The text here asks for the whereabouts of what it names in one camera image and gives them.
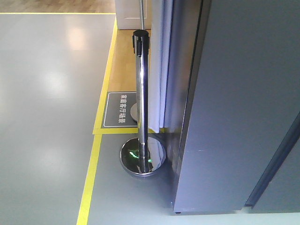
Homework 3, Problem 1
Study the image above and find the white fridge door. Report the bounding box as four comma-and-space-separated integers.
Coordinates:
166, 0, 300, 214

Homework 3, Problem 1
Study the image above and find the dark grey fridge right door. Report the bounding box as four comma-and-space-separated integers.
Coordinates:
243, 117, 300, 214

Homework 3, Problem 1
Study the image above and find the grey floor sign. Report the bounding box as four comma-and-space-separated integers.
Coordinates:
102, 91, 137, 128

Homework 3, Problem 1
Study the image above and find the white curtain panel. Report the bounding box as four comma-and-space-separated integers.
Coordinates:
148, 0, 173, 133

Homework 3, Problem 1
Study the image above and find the chrome stanchion post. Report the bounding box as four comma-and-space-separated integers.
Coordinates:
130, 0, 144, 122
120, 30, 166, 177

